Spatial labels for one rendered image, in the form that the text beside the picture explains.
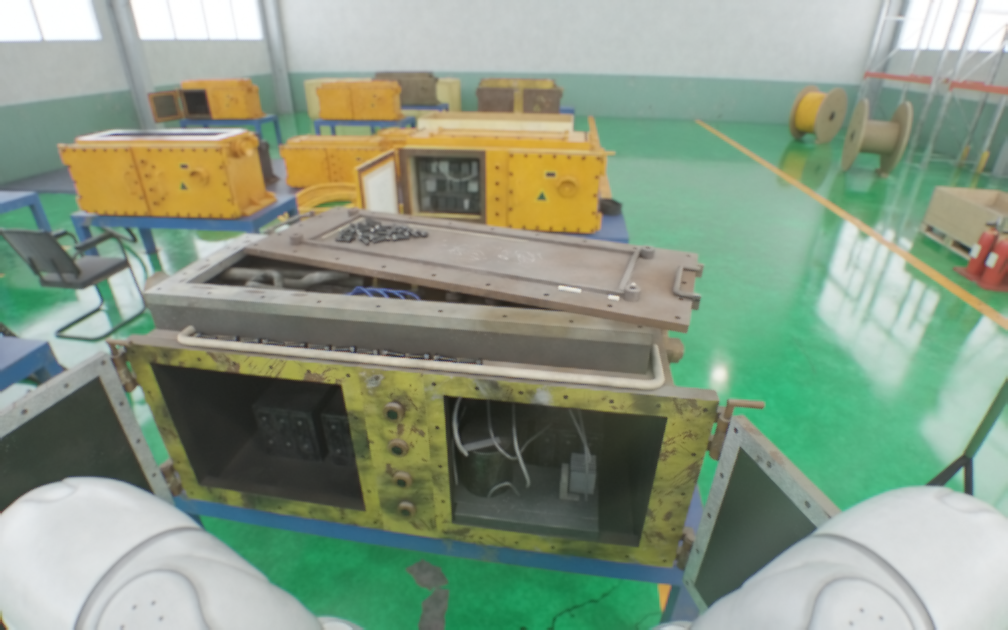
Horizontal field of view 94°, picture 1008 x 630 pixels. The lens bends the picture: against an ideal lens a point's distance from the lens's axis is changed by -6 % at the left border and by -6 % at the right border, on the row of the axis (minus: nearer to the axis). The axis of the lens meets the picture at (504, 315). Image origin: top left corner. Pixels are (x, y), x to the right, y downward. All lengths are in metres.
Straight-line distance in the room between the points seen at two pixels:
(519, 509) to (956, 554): 1.11
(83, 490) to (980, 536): 0.78
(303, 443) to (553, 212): 2.58
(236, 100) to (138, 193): 6.64
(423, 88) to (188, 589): 12.42
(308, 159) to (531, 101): 4.00
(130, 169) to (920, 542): 5.06
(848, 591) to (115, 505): 0.58
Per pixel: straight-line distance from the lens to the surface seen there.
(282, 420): 1.76
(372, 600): 2.27
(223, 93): 11.75
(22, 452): 1.53
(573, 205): 3.76
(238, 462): 1.94
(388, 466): 1.40
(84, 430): 1.60
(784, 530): 1.13
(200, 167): 4.66
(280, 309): 1.33
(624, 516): 1.64
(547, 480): 1.56
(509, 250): 1.48
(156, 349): 1.53
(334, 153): 7.66
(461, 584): 2.26
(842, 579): 0.45
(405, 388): 1.21
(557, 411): 1.54
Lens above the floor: 1.90
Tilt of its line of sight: 29 degrees down
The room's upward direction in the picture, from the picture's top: straight up
